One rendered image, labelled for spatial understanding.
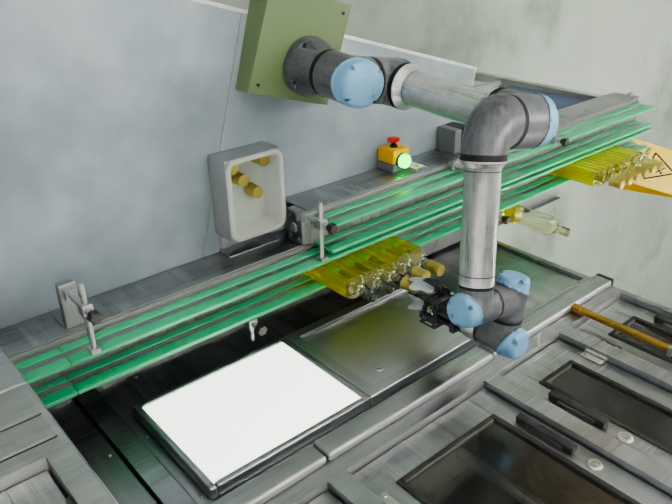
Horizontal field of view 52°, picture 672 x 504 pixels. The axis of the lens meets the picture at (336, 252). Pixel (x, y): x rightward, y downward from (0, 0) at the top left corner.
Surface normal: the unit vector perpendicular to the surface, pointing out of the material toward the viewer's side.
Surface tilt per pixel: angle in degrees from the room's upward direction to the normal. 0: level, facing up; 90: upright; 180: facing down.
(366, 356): 90
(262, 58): 4
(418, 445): 90
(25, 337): 90
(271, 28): 4
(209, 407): 90
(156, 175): 0
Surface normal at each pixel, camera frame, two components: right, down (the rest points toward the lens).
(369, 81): 0.53, 0.41
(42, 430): -0.02, -0.89
